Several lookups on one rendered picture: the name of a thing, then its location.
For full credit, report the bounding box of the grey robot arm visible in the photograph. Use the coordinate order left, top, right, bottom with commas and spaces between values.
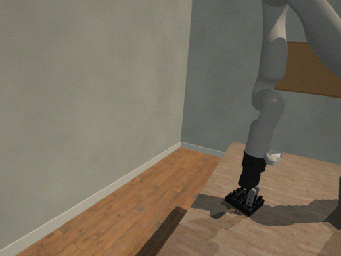
248, 0, 341, 143

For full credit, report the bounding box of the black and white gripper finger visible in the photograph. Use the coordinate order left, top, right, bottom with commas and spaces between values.
246, 188, 256, 207
253, 185, 261, 204

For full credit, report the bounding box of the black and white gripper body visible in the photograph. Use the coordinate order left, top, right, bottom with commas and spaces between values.
238, 138, 283, 190

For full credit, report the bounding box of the black knob box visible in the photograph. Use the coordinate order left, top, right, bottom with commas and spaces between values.
225, 187, 265, 217

